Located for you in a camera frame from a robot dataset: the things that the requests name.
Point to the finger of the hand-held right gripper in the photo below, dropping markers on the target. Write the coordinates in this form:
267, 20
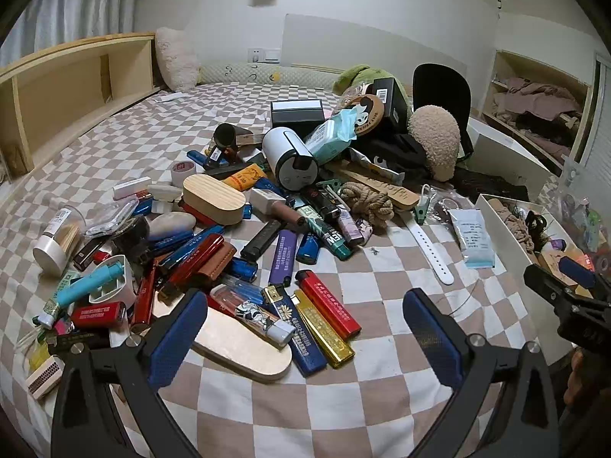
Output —
542, 280
577, 272

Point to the green tube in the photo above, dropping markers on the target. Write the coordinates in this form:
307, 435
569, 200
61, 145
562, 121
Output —
47, 312

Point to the beige fleece hat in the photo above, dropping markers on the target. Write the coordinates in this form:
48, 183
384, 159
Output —
434, 140

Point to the black chair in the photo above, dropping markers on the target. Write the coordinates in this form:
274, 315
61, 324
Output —
441, 86

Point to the brown disc in clear bag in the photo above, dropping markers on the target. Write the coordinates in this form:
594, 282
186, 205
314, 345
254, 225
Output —
451, 205

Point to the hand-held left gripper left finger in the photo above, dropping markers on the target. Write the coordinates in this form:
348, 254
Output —
179, 338

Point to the person's right hand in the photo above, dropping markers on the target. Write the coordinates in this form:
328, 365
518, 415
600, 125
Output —
575, 381

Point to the clear bag of trinkets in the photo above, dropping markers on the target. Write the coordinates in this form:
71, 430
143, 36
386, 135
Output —
582, 210

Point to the brown leather case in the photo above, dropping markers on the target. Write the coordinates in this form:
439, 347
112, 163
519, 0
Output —
215, 265

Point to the engraved wooden paddle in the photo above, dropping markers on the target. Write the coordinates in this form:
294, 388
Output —
382, 191

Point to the wooden headboard shelf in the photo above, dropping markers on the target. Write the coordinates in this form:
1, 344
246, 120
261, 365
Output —
71, 86

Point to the oval wooden box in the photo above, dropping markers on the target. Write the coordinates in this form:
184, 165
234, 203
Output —
215, 200

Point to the black wig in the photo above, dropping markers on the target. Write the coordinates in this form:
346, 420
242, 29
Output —
539, 226

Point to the white wall socket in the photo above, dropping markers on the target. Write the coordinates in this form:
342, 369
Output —
264, 55

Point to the white tape roll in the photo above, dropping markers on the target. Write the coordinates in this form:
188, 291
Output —
182, 171

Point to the round wooden cartoon coaster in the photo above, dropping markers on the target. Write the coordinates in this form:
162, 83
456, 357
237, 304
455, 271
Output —
367, 117

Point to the black cloth with eye print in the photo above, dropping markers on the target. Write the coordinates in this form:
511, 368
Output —
405, 152

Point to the grey oval pebble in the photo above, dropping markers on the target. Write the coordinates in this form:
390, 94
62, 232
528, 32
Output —
169, 224

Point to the white drawer board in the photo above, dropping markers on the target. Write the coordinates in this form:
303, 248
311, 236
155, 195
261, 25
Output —
506, 152

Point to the teal plastic hook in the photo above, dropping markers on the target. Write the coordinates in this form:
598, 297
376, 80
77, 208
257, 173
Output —
329, 185

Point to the teal tissue packet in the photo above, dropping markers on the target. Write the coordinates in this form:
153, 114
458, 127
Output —
329, 138

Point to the oval wooden lid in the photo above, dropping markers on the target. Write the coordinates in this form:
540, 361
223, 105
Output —
238, 348

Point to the white medicine sachet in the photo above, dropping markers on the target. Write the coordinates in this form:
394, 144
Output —
470, 238

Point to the gold metallic lighter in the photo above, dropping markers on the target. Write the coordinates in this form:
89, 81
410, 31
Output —
324, 331

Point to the toothpick jar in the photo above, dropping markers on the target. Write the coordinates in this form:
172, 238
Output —
52, 248

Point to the pile of assorted lighters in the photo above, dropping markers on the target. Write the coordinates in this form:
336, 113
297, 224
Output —
200, 253

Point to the black box with barcode label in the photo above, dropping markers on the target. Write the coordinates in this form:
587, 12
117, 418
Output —
394, 105

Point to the white storage box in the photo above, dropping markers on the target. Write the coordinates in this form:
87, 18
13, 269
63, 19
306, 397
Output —
506, 272

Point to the black cone cup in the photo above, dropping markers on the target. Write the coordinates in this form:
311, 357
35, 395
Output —
229, 136

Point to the brown cylinder tube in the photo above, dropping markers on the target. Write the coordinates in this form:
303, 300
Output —
286, 212

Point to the green plush toy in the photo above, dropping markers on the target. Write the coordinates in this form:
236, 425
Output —
355, 76

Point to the white cylindrical device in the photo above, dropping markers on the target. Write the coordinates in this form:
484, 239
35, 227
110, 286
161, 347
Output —
286, 157

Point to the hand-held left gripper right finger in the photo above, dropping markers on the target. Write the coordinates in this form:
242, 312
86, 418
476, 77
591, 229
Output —
432, 338

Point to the small white printed box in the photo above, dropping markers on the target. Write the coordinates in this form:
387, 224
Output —
265, 198

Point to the white ridged striker box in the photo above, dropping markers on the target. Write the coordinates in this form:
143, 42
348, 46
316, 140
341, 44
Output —
43, 379

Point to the clear plastic bag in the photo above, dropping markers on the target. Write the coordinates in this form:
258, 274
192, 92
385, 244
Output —
112, 217

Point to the small white rectangular box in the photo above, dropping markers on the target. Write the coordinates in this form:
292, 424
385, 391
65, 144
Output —
131, 188

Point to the black box with white stripe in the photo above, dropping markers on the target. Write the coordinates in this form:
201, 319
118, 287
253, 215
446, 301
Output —
296, 114

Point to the white fluffy pillow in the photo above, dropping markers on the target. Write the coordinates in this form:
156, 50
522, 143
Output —
176, 57

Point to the teal tube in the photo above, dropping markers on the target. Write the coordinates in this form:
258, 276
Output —
88, 286

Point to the open wardrobe shelf with clothes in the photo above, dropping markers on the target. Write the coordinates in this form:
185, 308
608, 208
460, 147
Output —
534, 105

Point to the grey curtain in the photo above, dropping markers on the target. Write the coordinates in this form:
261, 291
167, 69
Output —
71, 14

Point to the long printed bolster pillow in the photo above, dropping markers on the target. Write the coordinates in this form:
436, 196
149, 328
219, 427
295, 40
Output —
238, 74

